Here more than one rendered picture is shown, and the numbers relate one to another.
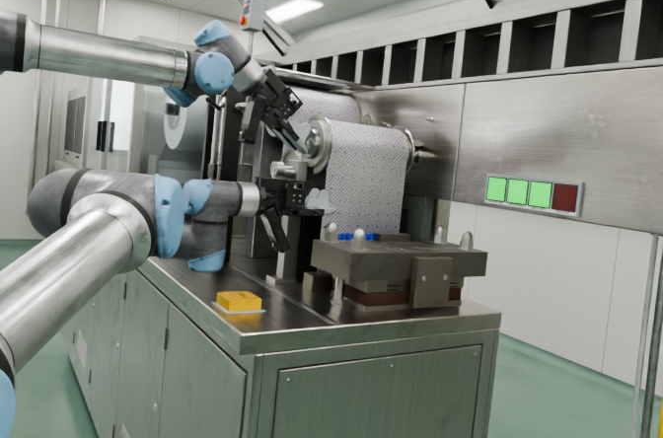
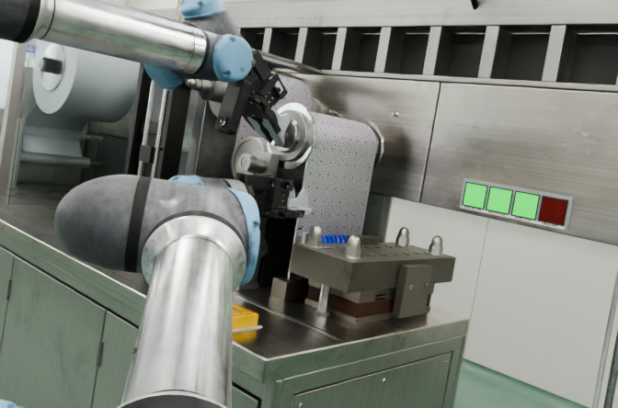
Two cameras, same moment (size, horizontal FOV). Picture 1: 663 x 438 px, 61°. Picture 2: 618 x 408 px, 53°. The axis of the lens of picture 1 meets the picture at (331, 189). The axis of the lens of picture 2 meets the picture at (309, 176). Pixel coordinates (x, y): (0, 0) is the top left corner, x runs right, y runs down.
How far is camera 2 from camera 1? 0.37 m
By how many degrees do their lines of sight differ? 16
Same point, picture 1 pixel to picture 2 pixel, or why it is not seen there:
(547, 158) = (533, 169)
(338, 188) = (314, 187)
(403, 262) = (392, 271)
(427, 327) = (415, 337)
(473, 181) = (445, 184)
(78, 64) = (92, 39)
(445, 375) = (422, 385)
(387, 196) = (355, 196)
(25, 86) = not seen: outside the picture
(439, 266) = (422, 274)
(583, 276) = not seen: hidden behind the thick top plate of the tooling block
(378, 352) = (375, 368)
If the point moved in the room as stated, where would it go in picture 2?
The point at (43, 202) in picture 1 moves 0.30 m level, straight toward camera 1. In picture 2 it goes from (105, 221) to (270, 300)
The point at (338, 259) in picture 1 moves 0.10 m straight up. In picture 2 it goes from (333, 268) to (341, 219)
